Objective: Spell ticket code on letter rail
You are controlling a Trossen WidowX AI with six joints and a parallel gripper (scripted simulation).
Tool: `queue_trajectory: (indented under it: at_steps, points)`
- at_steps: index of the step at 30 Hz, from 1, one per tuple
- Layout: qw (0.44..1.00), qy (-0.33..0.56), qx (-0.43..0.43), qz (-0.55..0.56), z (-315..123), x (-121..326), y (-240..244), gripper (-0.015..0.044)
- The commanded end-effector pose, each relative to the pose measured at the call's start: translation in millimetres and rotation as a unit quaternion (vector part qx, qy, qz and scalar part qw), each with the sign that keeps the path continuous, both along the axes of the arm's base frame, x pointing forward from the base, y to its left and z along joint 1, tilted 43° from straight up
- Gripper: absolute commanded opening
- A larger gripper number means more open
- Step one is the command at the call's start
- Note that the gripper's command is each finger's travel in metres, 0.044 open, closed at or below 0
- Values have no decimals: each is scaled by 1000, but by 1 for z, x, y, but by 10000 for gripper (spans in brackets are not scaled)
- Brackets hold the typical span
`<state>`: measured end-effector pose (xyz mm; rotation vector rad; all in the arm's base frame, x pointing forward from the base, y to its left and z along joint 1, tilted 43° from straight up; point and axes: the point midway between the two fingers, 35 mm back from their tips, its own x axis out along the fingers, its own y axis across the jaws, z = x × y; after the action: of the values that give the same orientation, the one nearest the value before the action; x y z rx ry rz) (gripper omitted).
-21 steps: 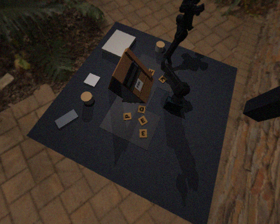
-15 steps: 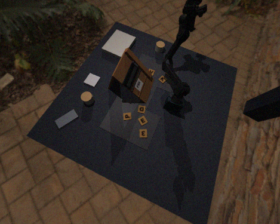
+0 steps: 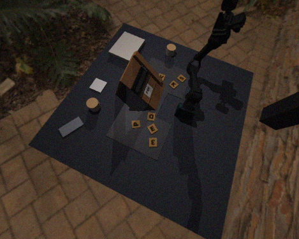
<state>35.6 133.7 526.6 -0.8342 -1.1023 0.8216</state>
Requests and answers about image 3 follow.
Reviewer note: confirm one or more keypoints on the brown wooden board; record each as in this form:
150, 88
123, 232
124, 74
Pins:
137, 74

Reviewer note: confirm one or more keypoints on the orange tile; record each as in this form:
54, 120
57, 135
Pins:
173, 84
152, 128

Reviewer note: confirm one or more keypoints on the white paper ticket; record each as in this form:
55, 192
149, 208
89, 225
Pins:
148, 90

